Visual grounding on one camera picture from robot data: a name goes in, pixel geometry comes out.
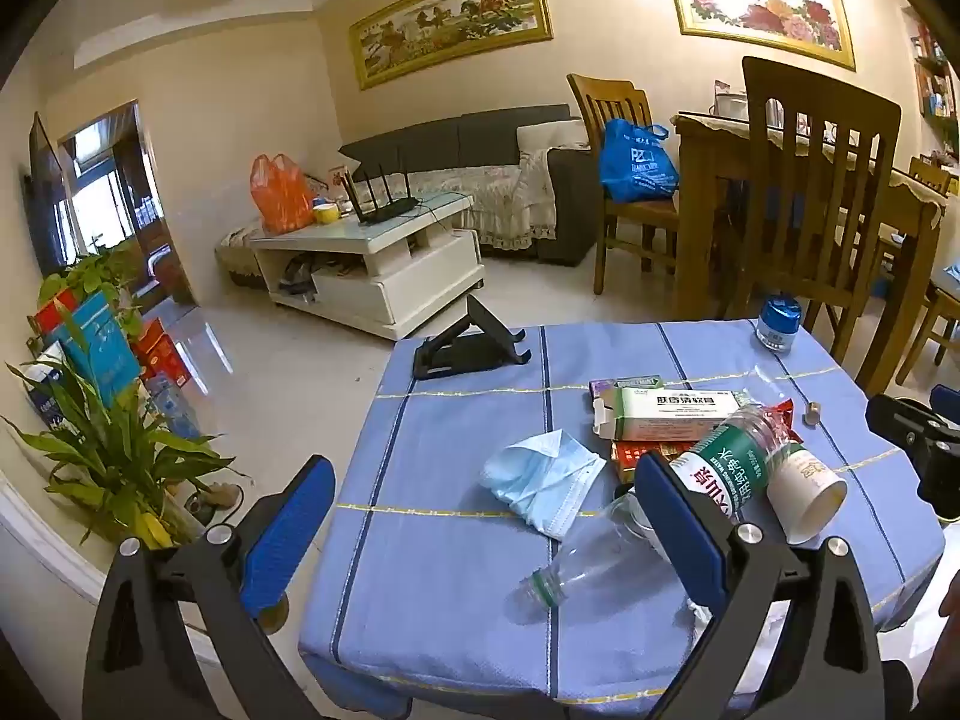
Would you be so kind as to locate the wall shelf with items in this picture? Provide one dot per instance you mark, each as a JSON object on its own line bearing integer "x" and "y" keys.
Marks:
{"x": 937, "y": 90}

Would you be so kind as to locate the round-leaf potted plant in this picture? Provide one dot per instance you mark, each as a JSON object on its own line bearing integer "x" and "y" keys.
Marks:
{"x": 90, "y": 277}

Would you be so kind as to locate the green label plastic bottle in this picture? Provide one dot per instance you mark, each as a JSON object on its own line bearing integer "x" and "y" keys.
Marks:
{"x": 720, "y": 465}

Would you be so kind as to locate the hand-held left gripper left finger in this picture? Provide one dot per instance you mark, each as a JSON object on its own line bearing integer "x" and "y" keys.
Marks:
{"x": 292, "y": 532}

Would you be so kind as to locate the white sofa pillow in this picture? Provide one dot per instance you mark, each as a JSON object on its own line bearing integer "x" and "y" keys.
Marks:
{"x": 551, "y": 135}

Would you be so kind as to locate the wall television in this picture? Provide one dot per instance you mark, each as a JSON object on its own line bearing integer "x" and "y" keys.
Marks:
{"x": 45, "y": 202}

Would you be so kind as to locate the blue shopping bag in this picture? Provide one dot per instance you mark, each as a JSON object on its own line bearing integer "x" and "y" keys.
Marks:
{"x": 637, "y": 161}

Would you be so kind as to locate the red gift box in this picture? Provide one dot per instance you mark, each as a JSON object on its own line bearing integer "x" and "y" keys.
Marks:
{"x": 157, "y": 352}
{"x": 56, "y": 311}

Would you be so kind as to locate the orange plastic bag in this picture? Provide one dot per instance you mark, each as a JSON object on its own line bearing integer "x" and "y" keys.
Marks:
{"x": 281, "y": 195}

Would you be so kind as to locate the white coffee table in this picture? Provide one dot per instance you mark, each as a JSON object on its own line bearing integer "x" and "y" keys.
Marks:
{"x": 390, "y": 292}

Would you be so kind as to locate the dark grey sofa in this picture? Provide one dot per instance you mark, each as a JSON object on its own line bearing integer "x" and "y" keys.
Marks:
{"x": 450, "y": 135}

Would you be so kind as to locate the clear plastic bottle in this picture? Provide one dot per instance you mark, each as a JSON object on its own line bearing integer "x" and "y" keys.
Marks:
{"x": 592, "y": 562}

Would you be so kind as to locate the blue striped tablecloth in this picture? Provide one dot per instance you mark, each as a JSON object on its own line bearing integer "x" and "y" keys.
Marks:
{"x": 450, "y": 465}

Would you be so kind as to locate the white medicine box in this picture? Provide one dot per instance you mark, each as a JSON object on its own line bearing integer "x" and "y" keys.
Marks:
{"x": 667, "y": 412}

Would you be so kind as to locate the small metal cap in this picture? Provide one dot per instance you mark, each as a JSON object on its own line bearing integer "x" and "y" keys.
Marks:
{"x": 811, "y": 413}

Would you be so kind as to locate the white paper cup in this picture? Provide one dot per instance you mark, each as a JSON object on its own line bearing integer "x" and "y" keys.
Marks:
{"x": 799, "y": 487}

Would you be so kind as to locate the long-leaf potted plant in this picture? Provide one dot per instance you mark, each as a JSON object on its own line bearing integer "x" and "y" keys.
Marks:
{"x": 112, "y": 457}

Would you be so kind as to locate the flower painting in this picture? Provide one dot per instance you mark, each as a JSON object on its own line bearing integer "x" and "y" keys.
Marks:
{"x": 757, "y": 7}

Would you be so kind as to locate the black wifi router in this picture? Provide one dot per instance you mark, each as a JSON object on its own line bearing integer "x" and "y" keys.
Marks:
{"x": 386, "y": 210}

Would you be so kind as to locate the horse landscape painting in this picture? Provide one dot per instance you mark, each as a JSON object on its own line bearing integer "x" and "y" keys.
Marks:
{"x": 450, "y": 22}

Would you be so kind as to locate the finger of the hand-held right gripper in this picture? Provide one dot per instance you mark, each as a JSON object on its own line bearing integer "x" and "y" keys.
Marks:
{"x": 896, "y": 416}

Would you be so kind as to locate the brown lace-covered stool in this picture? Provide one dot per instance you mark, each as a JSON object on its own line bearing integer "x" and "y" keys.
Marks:
{"x": 236, "y": 255}

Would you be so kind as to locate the wooden dining chair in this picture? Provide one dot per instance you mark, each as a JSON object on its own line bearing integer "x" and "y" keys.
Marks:
{"x": 600, "y": 112}
{"x": 817, "y": 187}
{"x": 934, "y": 315}
{"x": 930, "y": 176}

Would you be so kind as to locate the blue face mask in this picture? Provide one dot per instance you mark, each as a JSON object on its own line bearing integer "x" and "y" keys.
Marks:
{"x": 540, "y": 480}

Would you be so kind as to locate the wooden dining table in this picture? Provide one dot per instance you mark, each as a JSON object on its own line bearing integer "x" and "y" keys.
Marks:
{"x": 705, "y": 150}

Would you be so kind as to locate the blue lid jar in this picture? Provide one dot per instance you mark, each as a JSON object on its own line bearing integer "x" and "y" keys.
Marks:
{"x": 776, "y": 330}

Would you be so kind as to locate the black folding phone stand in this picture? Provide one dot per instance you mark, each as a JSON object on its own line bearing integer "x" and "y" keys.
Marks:
{"x": 465, "y": 356}

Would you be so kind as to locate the red snack wrapper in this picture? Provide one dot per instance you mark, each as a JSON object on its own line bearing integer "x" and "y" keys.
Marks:
{"x": 782, "y": 409}

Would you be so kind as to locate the yellow cup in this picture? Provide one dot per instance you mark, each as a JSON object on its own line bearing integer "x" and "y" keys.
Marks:
{"x": 325, "y": 214}

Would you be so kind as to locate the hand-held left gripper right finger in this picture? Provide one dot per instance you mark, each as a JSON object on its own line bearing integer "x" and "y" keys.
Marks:
{"x": 679, "y": 532}

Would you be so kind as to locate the floral lace sofa cover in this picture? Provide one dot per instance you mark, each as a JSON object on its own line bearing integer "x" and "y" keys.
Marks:
{"x": 487, "y": 195}

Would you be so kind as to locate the blue gift box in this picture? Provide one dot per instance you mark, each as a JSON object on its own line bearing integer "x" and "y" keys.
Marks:
{"x": 101, "y": 345}

